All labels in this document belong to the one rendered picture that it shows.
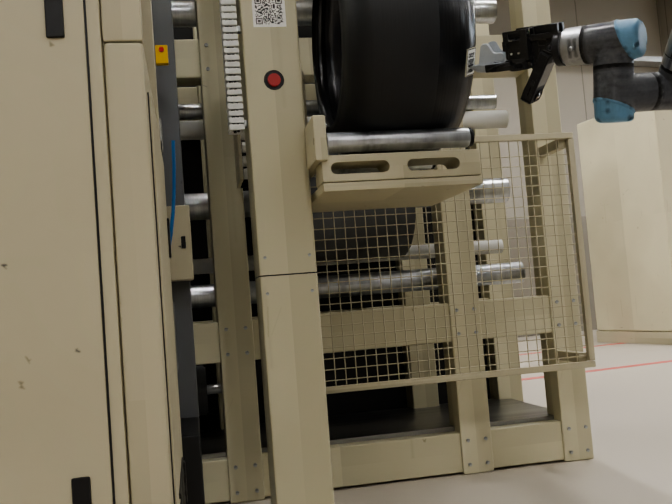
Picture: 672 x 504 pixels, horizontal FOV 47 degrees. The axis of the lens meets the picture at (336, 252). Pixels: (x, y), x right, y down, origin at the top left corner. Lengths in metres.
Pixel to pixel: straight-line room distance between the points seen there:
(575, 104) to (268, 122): 8.02
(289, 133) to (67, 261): 0.89
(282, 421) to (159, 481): 0.77
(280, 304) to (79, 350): 0.81
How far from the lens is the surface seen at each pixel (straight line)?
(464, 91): 1.79
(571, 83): 9.69
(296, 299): 1.74
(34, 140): 1.03
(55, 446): 1.02
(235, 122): 1.79
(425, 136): 1.77
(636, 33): 1.61
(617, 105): 1.61
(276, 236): 1.74
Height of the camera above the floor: 0.55
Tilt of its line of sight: 4 degrees up
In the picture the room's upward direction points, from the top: 5 degrees counter-clockwise
